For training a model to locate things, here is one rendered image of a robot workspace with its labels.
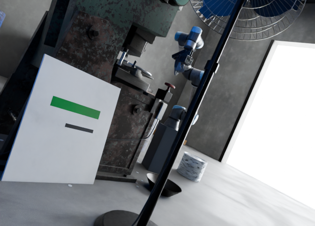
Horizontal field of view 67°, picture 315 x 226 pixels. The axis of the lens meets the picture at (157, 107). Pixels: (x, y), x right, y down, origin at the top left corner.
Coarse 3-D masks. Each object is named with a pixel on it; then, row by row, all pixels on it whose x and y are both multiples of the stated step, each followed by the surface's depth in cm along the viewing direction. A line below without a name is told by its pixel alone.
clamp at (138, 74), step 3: (135, 60) 164; (135, 63) 164; (126, 66) 166; (132, 66) 163; (129, 69) 164; (132, 69) 161; (135, 69) 158; (138, 69) 158; (132, 72) 158; (135, 72) 156; (138, 72) 159; (135, 75) 156; (138, 75) 158; (141, 75) 160
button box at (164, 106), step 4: (164, 104) 178; (160, 108) 178; (164, 108) 179; (160, 112) 178; (164, 112) 181; (156, 116) 178; (160, 116) 179; (156, 124) 179; (148, 136) 177; (124, 140) 163; (128, 140) 165; (132, 140) 168; (136, 140) 170; (8, 152) 114
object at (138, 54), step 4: (124, 44) 164; (124, 48) 164; (128, 48) 165; (132, 48) 167; (128, 52) 175; (132, 52) 168; (136, 52) 170; (140, 52) 172; (136, 56) 177; (140, 56) 173
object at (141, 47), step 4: (132, 28) 171; (128, 32) 172; (132, 32) 169; (128, 36) 171; (132, 36) 168; (136, 36) 169; (128, 40) 169; (132, 40) 168; (136, 40) 170; (140, 40) 172; (144, 40) 174; (128, 44) 168; (132, 44) 169; (136, 44) 171; (140, 44) 173; (144, 44) 175; (136, 48) 172; (140, 48) 174; (144, 48) 180
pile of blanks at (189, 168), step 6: (186, 156) 273; (180, 162) 274; (186, 162) 266; (192, 162) 266; (198, 162) 262; (180, 168) 268; (186, 168) 263; (192, 168) 266; (198, 168) 266; (204, 168) 268; (186, 174) 262; (192, 174) 265; (198, 174) 263; (192, 180) 262; (198, 180) 266
